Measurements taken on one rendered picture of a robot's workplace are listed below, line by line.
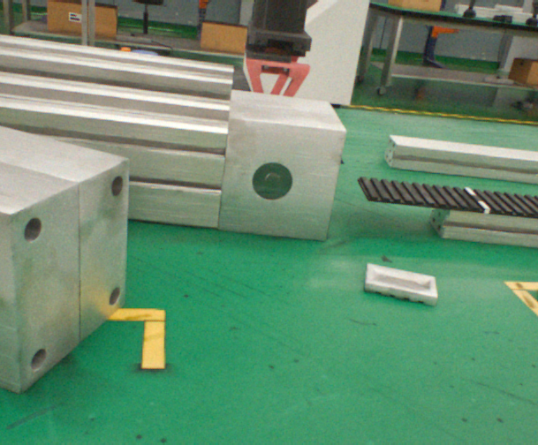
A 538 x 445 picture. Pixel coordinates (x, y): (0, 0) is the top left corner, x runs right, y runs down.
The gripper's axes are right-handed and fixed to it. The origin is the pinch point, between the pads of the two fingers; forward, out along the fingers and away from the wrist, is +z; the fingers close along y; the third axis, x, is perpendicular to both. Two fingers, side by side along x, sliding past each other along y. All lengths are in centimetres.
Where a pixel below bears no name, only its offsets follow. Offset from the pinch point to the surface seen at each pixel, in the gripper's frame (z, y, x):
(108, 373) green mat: 4.4, 41.8, -9.8
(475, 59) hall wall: 78, -784, 364
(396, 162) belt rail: 4.0, 2.1, 16.0
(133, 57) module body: -3.6, -2.7, -16.0
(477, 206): 1.3, 20.8, 17.7
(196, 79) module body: -3.6, 4.7, -8.3
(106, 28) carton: 57, -459, -111
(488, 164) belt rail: 3.1, 1.7, 27.4
